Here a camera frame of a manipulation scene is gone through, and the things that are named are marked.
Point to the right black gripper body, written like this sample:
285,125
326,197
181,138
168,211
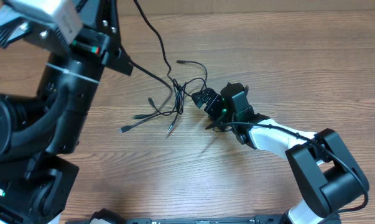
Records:
216,104

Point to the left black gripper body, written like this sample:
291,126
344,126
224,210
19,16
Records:
92,42

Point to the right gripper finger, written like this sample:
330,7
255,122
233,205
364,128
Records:
210,96
201,98

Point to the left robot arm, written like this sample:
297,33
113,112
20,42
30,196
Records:
35,133

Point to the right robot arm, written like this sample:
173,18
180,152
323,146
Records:
329,179

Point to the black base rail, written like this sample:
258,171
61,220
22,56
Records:
107,216

